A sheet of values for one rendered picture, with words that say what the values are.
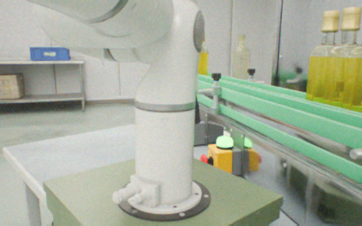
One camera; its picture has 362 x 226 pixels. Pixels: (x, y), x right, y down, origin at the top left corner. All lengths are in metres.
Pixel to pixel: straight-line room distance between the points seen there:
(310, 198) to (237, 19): 6.47
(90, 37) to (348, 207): 0.44
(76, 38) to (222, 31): 6.47
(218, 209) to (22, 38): 6.05
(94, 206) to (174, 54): 0.27
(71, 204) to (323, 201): 0.41
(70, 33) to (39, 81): 6.01
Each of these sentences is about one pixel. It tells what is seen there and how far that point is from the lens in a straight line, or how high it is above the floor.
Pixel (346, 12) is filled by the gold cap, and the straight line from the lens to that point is 0.74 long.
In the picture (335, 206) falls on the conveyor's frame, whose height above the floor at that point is 0.84.
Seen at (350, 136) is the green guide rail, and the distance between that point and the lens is 0.54.
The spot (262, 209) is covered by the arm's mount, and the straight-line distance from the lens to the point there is 0.53.
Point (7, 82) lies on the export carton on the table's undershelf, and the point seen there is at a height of 0.53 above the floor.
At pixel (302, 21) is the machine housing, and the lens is 1.14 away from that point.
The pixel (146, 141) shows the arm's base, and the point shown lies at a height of 0.95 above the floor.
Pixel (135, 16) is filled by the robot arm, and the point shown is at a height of 1.11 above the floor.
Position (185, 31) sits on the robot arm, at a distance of 0.42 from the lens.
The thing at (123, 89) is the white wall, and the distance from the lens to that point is 6.34.
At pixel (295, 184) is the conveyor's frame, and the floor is 0.83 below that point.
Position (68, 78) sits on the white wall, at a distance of 6.31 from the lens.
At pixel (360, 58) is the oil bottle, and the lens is 0.68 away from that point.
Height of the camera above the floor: 1.08
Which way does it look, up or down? 12 degrees down
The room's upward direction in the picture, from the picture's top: straight up
